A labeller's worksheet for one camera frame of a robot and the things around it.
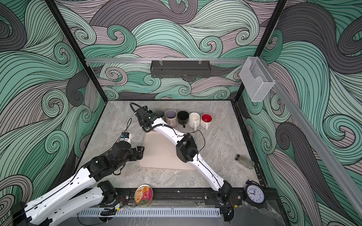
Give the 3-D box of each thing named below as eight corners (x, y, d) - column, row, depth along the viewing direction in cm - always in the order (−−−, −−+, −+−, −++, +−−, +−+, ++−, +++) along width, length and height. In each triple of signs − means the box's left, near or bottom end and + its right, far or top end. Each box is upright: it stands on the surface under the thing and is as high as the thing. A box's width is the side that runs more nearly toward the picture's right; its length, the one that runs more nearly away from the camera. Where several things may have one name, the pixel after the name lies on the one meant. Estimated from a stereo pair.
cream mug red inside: (201, 131, 102) (202, 125, 96) (199, 119, 109) (200, 113, 104) (212, 131, 102) (214, 125, 96) (210, 119, 109) (211, 113, 104)
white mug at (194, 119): (188, 131, 102) (188, 125, 96) (187, 119, 109) (188, 112, 103) (199, 131, 102) (201, 125, 96) (198, 119, 109) (199, 112, 103)
